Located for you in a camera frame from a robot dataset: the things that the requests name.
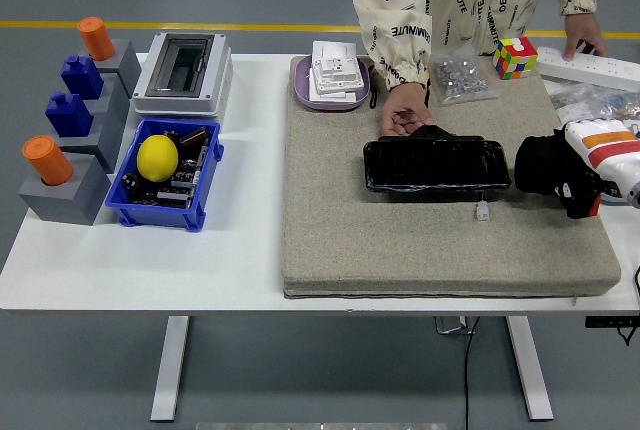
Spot person's left hand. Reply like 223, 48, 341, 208
563, 12, 609, 62

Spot metal bracket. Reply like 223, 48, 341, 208
434, 316, 476, 336

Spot white power strip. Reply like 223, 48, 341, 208
534, 45, 640, 93

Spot clear bag of small parts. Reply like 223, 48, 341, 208
549, 82, 640, 125

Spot brown cylinder capacitor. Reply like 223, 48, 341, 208
178, 127, 210, 150

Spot grey-brown mat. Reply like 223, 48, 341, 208
280, 54, 622, 300

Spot orange cylinder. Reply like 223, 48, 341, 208
77, 17, 116, 62
21, 135, 74, 187

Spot colourful puzzle cube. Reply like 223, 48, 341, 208
492, 36, 539, 81

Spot black power cable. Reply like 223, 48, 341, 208
462, 315, 481, 430

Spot clear bag of metal nuts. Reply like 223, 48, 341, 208
427, 44, 500, 107

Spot grey electrical enclosure box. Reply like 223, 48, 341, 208
130, 32, 234, 119

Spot white socket module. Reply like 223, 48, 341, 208
309, 56, 366, 95

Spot black circuit boards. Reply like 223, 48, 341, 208
128, 142, 212, 210

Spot purple tray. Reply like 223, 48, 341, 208
293, 57, 372, 112

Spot blue plastic bin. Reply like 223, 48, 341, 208
104, 117, 225, 232

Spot blue block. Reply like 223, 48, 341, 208
44, 92, 94, 139
60, 54, 105, 100

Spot black rag red tag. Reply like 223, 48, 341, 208
514, 133, 604, 220

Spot grey block holder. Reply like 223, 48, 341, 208
89, 38, 143, 99
54, 99, 129, 174
82, 72, 132, 124
17, 159, 112, 226

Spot yellow lemon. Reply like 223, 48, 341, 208
136, 134, 180, 184

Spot black control box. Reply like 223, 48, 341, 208
584, 316, 640, 347

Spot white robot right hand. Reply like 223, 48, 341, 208
552, 118, 640, 220

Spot white table leg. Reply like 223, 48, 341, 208
504, 315, 555, 421
149, 315, 191, 422

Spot person's right hand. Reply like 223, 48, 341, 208
379, 82, 436, 139

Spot white flat cover plate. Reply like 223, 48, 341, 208
307, 80, 359, 104

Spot white switch plate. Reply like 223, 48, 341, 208
312, 40, 359, 69

